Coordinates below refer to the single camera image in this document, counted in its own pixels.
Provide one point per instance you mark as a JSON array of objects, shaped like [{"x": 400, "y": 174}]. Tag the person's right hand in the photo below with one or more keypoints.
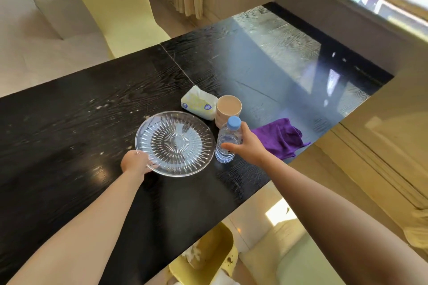
[{"x": 249, "y": 148}]

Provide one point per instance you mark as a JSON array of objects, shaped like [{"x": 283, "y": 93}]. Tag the person's left hand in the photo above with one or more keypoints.
[{"x": 133, "y": 162}]

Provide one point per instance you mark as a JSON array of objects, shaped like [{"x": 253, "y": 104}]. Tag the person's left thumb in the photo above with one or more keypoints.
[{"x": 151, "y": 164}]

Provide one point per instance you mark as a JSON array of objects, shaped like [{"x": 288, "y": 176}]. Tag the person's right thumb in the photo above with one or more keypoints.
[{"x": 231, "y": 146}]

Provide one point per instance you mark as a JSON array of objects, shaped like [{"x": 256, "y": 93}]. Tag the clear plastic water bottle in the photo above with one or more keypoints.
[{"x": 228, "y": 141}]

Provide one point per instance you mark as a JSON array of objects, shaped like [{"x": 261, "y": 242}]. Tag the clear glass plate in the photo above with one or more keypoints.
[{"x": 175, "y": 143}]

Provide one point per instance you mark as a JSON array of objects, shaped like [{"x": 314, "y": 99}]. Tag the person's right forearm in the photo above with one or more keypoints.
[{"x": 341, "y": 228}]

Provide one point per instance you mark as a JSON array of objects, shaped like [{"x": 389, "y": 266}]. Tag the person's left forearm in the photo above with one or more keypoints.
[{"x": 73, "y": 231}]

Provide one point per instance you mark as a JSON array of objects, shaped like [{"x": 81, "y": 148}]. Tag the beige paper cup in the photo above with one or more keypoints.
[{"x": 228, "y": 109}]

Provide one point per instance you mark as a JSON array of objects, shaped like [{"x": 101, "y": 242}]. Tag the purple cloth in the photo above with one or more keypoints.
[{"x": 279, "y": 137}]

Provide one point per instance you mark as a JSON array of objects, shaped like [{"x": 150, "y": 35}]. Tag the white tissue pack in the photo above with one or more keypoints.
[{"x": 198, "y": 102}]

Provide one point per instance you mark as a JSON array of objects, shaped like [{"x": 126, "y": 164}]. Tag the yellow trash bin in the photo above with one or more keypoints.
[{"x": 209, "y": 254}]

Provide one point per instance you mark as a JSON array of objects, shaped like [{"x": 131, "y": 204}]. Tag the pale green seat cushion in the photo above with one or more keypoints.
[{"x": 301, "y": 258}]

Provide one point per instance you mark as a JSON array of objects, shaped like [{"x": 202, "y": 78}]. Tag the yellow chair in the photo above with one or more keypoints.
[{"x": 117, "y": 7}]

